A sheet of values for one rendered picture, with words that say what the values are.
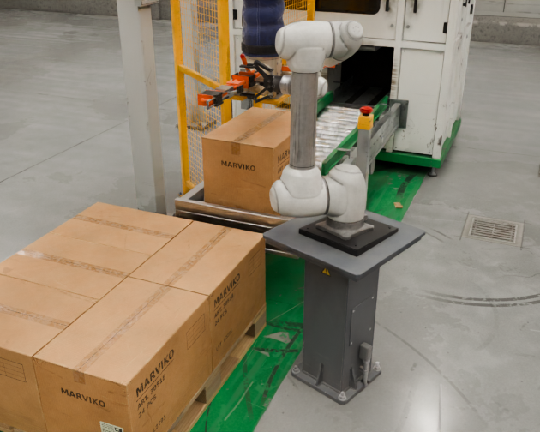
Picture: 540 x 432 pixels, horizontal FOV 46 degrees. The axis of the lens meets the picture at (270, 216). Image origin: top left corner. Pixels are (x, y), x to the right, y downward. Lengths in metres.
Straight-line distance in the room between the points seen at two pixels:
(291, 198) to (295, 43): 0.59
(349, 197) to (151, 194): 2.09
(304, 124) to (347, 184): 0.31
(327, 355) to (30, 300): 1.29
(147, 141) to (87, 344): 2.04
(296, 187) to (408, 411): 1.14
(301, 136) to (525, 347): 1.69
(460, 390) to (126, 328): 1.54
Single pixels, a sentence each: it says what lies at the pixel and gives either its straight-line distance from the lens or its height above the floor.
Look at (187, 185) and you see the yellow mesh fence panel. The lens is 4.82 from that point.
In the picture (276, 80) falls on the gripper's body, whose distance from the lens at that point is 3.00.
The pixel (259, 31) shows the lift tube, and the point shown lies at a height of 1.45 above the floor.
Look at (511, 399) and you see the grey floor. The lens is 3.16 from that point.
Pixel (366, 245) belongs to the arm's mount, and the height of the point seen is 0.78.
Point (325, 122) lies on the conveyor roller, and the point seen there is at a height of 0.55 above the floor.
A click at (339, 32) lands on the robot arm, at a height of 1.58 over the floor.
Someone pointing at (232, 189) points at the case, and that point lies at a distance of 3.26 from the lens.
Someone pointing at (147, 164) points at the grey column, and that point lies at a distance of 4.30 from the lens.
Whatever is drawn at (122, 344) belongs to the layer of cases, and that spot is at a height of 0.54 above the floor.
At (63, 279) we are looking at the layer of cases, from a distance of 2.90.
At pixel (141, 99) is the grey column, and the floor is 0.90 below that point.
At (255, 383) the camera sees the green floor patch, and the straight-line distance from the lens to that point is 3.05.
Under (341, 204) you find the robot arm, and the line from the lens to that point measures 2.56.
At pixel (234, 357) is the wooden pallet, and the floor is 0.02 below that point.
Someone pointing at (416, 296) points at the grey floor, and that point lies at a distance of 3.74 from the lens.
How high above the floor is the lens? 1.98
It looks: 26 degrees down
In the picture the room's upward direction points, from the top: straight up
